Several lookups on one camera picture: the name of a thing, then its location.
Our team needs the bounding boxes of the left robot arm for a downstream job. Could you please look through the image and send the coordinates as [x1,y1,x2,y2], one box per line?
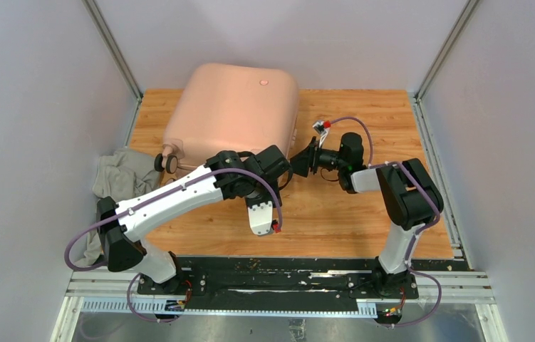
[98,145,292,294]

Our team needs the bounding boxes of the grey cloth garment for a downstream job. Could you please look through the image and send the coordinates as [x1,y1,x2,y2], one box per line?
[76,147,162,266]

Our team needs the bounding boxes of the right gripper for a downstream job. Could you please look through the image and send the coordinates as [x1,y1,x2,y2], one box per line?
[288,136,348,177]

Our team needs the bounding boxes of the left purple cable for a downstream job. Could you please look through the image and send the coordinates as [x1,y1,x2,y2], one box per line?
[63,167,284,325]

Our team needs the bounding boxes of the pink suitcase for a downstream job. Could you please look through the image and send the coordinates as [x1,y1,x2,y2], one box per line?
[155,63,299,174]

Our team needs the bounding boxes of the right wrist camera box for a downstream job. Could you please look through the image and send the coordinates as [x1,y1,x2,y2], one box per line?
[312,120,331,147]

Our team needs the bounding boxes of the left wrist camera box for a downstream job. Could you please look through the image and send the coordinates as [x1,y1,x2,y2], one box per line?
[245,197,282,237]

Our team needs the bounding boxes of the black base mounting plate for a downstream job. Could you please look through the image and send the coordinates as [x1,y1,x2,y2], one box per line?
[137,256,418,312]

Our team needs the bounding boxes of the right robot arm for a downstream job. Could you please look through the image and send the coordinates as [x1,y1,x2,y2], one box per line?
[290,133,444,298]

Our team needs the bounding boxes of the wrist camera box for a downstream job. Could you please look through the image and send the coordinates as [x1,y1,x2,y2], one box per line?
[245,197,282,237]
[312,120,331,147]

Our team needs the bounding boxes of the aluminium frame rails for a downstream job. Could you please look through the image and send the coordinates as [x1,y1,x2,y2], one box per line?
[51,268,508,341]

